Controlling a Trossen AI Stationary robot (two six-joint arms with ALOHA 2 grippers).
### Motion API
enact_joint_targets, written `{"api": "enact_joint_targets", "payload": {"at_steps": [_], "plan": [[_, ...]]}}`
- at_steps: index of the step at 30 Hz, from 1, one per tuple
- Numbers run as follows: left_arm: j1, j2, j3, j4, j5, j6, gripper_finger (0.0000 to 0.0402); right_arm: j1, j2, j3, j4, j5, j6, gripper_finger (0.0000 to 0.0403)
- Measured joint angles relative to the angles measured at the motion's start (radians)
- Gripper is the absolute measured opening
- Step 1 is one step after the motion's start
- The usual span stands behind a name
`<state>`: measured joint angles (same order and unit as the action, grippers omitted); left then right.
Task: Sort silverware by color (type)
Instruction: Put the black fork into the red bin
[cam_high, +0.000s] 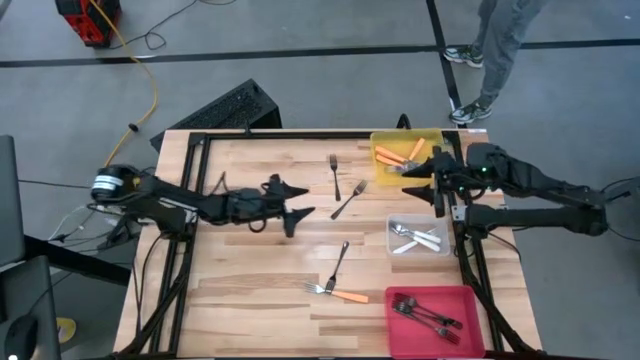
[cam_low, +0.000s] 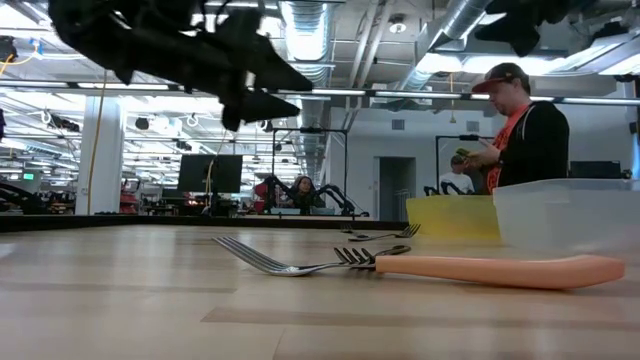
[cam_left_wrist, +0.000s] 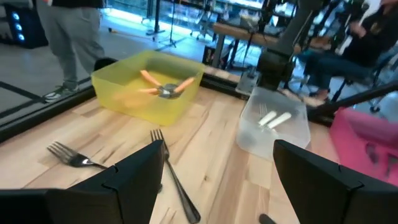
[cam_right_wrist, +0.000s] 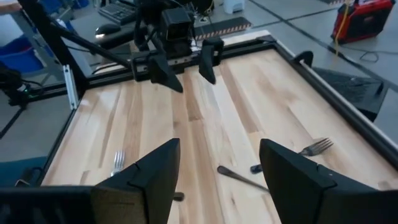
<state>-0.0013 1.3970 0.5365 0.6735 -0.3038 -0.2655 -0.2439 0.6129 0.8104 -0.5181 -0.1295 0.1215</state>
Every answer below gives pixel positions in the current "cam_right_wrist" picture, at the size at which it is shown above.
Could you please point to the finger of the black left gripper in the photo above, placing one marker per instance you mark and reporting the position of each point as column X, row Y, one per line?
column 210, row 59
column 163, row 74

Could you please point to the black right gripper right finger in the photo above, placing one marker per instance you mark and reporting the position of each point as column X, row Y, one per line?
column 295, row 193

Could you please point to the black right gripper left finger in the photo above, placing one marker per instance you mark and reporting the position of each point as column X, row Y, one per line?
column 149, row 193

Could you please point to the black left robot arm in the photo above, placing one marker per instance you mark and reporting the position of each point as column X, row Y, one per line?
column 146, row 18

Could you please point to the black yellow-striped floor ramp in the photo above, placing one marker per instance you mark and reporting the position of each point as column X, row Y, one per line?
column 224, row 28

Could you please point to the white plastic container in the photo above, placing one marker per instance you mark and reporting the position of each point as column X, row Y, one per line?
column 234, row 6

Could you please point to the black computer mouse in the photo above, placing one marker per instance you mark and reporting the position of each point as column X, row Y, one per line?
column 107, row 29

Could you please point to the black keyboard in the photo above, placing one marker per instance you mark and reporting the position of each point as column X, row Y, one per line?
column 119, row 12

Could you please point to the black desk surface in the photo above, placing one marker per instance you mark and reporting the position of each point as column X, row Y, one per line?
column 84, row 28

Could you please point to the silver aluminium extrusion bar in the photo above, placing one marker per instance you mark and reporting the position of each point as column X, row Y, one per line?
column 71, row 90

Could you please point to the blue plastic bin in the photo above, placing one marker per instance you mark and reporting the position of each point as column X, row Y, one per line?
column 18, row 56

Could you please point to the red and black tool case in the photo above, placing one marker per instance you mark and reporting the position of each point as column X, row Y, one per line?
column 363, row 21

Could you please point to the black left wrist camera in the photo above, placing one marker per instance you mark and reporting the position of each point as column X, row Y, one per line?
column 177, row 25

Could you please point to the black clamp mount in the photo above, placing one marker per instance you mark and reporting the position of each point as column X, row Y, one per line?
column 306, row 56

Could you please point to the black metal table frame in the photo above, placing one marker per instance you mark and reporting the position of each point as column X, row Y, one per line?
column 342, row 102

